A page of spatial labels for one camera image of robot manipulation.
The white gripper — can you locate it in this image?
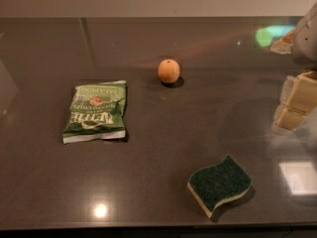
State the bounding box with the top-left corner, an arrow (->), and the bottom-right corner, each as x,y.
271,2 -> 317,135

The orange fruit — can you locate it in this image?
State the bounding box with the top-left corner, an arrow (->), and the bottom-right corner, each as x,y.
158,59 -> 180,83

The green and yellow sponge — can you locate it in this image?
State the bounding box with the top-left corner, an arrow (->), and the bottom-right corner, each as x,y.
187,155 -> 252,218

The green kettle chips bag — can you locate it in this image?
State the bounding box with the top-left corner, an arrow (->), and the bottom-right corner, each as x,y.
62,80 -> 127,144

